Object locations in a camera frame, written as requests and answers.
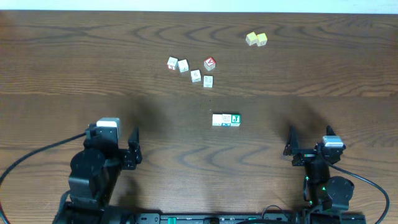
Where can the plain wooden picture block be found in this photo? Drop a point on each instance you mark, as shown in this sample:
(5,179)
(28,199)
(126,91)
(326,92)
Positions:
(183,65)

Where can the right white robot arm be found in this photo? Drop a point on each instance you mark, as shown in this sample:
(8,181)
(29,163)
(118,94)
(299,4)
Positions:
(328,196)

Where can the wooden block animal picture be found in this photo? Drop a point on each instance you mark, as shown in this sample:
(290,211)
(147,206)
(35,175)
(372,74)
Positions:
(195,76)

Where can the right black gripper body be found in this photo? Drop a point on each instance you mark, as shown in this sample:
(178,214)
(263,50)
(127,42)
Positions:
(306,156)

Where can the yellow block right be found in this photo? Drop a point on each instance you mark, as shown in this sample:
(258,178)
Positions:
(261,39)

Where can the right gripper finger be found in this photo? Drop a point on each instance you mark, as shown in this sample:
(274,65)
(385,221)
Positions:
(330,131)
(292,145)

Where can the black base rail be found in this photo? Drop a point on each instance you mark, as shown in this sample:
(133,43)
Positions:
(270,214)

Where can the wooden block red bottom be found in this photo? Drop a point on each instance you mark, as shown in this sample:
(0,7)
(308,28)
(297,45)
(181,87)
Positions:
(172,63)

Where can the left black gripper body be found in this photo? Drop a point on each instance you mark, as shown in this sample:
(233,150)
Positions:
(125,162)

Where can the blue edged picture block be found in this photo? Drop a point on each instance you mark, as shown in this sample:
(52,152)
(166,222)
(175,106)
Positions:
(226,120)

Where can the yellow block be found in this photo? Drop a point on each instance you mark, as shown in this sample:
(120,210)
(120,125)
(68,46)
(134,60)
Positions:
(261,39)
(251,38)

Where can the red letter A block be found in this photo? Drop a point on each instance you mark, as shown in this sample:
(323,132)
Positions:
(209,63)

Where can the green letter J block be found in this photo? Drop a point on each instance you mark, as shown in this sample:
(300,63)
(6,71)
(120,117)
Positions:
(235,120)

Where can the yellow block left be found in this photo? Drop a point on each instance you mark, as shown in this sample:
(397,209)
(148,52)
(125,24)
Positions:
(251,38)

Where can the wooden block round picture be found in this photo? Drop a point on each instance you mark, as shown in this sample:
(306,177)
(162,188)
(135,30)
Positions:
(207,81)

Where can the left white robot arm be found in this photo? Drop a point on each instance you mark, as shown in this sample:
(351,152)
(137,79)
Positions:
(93,177)

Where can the plain white wooden block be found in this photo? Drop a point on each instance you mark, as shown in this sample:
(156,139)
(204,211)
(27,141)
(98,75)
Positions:
(217,119)

